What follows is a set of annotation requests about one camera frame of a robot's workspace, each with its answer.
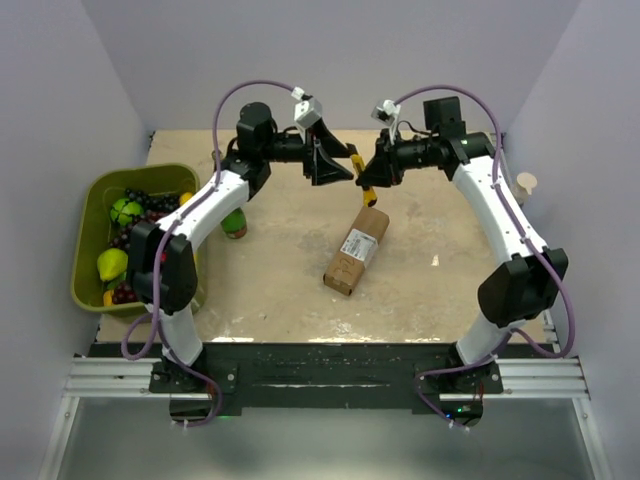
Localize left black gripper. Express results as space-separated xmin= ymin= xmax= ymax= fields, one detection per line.
xmin=262 ymin=118 xmax=354 ymax=186

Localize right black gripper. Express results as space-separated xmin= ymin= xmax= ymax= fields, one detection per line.
xmin=358 ymin=127 xmax=440 ymax=188

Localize yellow utility knife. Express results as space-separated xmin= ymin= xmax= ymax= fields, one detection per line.
xmin=347 ymin=144 xmax=379 ymax=208

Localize brown cardboard express box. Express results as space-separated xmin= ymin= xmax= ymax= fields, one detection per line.
xmin=323 ymin=206 xmax=390 ymax=296

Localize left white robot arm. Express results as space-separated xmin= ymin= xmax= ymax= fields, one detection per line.
xmin=126 ymin=99 xmax=356 ymax=392

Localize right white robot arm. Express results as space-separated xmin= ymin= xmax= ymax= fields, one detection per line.
xmin=356 ymin=96 xmax=568 ymax=393

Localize green glass bottle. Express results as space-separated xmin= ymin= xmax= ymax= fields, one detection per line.
xmin=220 ymin=208 xmax=248 ymax=239
xmin=211 ymin=150 xmax=222 ymax=172

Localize yellow lemon fruit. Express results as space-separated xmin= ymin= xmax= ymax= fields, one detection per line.
xmin=179 ymin=192 xmax=193 ymax=206

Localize beige cup bottle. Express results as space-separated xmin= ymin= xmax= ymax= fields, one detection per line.
xmin=511 ymin=172 xmax=538 ymax=207

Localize dark black grape bunch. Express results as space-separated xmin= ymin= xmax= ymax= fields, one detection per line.
xmin=125 ymin=189 xmax=180 ymax=213

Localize red purple grape bunch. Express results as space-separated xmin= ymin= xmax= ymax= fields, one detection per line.
xmin=109 ymin=211 xmax=166 ymax=253

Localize olive green plastic bin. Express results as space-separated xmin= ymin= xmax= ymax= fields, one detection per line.
xmin=70 ymin=163 xmax=200 ymax=318

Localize yellow green pear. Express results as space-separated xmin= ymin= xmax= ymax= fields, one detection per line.
xmin=96 ymin=248 xmax=128 ymax=282

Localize lower dark red grapes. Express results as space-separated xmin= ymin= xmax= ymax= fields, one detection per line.
xmin=111 ymin=281 xmax=138 ymax=305

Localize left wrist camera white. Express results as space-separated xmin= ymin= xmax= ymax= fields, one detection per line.
xmin=293 ymin=97 xmax=322 ymax=131

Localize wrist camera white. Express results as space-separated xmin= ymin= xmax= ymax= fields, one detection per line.
xmin=293 ymin=97 xmax=322 ymax=131
xmin=371 ymin=99 xmax=401 ymax=144

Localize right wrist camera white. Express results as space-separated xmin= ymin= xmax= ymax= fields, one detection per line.
xmin=371 ymin=99 xmax=401 ymax=144

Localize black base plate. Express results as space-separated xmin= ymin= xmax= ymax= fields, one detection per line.
xmin=88 ymin=341 xmax=504 ymax=422

